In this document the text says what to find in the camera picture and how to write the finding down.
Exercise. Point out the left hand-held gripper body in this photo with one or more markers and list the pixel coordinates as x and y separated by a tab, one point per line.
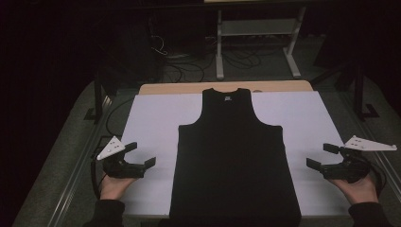
121	170

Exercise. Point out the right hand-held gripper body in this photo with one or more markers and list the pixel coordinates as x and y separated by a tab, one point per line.
350	170

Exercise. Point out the black tank top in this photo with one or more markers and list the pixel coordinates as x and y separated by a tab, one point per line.
233	157

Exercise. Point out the person's left hand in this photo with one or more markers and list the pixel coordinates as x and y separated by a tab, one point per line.
112	189

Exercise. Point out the person's right hand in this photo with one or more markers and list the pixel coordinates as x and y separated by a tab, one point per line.
361	192

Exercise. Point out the white board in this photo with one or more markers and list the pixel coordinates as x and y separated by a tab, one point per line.
154	119

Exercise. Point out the black metal stand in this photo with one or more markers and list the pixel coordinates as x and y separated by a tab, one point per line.
98	94
359	91

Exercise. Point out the metal floor rail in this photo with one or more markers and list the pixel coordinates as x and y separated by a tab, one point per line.
67	195
392	172

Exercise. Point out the white metal table frame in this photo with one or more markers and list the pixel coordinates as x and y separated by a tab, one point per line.
219	47

